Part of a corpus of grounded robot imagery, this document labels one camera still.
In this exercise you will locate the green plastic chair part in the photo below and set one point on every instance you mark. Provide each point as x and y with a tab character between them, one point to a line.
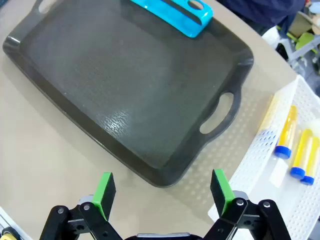
306	41

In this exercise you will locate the brown cardboard box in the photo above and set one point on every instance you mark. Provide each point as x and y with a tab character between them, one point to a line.
302	23

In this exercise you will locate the blue test tube rack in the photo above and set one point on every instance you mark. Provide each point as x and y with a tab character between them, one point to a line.
175	17

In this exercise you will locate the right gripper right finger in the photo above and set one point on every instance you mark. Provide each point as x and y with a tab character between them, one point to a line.
221	195

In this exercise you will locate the yellow tape measure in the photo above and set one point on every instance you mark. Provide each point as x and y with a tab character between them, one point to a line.
7	235

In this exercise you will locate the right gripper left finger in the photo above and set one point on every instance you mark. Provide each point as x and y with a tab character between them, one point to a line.
105	197

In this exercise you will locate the dark grey serving tray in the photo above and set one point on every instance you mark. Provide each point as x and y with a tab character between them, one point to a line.
125	87

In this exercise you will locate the white perforated plastic basket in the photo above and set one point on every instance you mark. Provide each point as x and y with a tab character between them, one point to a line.
250	180

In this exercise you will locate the yellow tube with blue cap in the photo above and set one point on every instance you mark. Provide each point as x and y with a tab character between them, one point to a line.
301	150
287	130
312	160

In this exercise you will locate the white label inside basket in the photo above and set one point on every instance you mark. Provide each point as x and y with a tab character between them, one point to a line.
278	172

